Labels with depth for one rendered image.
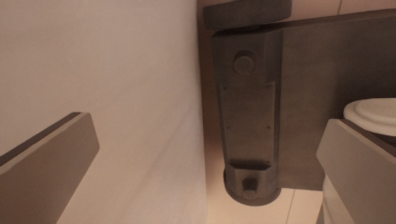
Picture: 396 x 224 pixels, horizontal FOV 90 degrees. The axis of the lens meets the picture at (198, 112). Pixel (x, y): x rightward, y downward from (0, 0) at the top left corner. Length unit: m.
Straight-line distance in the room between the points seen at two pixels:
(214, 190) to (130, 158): 0.77
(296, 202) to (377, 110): 0.65
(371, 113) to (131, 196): 0.38
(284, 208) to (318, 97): 0.63
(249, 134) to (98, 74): 0.41
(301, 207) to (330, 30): 0.75
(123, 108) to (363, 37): 0.45
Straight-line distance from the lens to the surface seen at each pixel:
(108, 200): 0.25
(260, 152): 0.57
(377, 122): 0.42
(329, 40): 0.50
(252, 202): 0.70
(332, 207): 0.30
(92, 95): 0.20
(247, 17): 0.44
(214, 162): 0.88
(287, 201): 1.01
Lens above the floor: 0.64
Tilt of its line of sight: 58 degrees down
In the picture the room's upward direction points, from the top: 152 degrees counter-clockwise
